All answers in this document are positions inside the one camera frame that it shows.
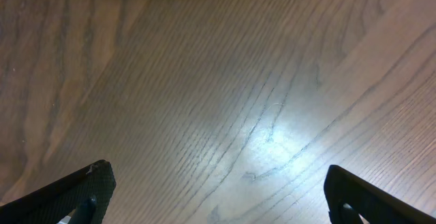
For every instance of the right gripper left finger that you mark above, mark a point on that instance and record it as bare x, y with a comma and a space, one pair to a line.
85, 194

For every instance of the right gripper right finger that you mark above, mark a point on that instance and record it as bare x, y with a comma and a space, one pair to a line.
351, 199

